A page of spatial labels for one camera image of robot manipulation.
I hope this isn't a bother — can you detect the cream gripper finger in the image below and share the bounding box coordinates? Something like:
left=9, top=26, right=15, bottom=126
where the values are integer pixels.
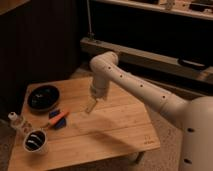
left=85, top=99, right=98, bottom=113

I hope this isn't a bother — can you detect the black ceramic bowl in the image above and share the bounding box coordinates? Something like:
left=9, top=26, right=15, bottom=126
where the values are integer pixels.
left=27, top=85, right=60, bottom=112

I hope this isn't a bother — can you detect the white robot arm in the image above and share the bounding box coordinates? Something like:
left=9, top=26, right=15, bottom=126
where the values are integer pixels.
left=86, top=51, right=213, bottom=171

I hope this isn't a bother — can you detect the wooden low table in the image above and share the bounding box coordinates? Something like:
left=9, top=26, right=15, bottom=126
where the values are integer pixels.
left=8, top=77, right=160, bottom=171

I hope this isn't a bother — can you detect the blue sponge lower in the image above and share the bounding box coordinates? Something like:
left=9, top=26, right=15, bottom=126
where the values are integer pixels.
left=54, top=118, right=66, bottom=129

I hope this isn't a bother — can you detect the metal pole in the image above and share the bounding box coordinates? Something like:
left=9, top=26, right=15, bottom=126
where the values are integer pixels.
left=86, top=0, right=94, bottom=41

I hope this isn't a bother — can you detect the white cup with dark contents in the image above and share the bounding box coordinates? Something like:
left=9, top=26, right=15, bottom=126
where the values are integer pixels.
left=23, top=130, right=48, bottom=155

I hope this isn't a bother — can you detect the clear plastic bottle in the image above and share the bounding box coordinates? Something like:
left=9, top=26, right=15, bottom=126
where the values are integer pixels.
left=8, top=112, right=32, bottom=135

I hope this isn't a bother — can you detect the long wooden bench beam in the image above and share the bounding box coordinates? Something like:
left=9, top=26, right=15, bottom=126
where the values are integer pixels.
left=80, top=37, right=213, bottom=84

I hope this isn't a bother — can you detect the upper wooden shelf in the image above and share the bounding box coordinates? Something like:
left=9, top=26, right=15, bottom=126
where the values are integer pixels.
left=94, top=0, right=213, bottom=21

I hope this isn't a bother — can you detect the black handle on beam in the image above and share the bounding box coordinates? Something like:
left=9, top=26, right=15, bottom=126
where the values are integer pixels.
left=177, top=59, right=210, bottom=70

